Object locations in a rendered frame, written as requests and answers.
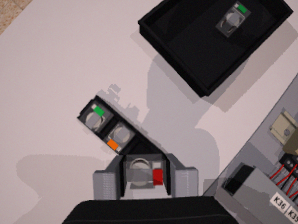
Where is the grey relay with green button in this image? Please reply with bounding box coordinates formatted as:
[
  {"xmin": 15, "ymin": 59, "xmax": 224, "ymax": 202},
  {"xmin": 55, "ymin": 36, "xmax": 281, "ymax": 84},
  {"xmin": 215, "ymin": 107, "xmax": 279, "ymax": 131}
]
[{"xmin": 215, "ymin": 0, "xmax": 251, "ymax": 38}]

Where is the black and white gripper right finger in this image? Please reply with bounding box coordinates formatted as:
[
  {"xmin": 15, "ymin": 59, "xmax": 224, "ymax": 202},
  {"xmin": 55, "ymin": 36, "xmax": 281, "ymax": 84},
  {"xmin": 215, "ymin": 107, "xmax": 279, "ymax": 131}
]
[{"xmin": 163, "ymin": 153, "xmax": 199, "ymax": 198}]

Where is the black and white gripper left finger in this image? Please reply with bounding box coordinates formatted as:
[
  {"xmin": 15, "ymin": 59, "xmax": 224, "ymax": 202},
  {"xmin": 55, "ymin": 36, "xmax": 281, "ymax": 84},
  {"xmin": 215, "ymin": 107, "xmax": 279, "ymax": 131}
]
[{"xmin": 92, "ymin": 155, "xmax": 126, "ymax": 200}]

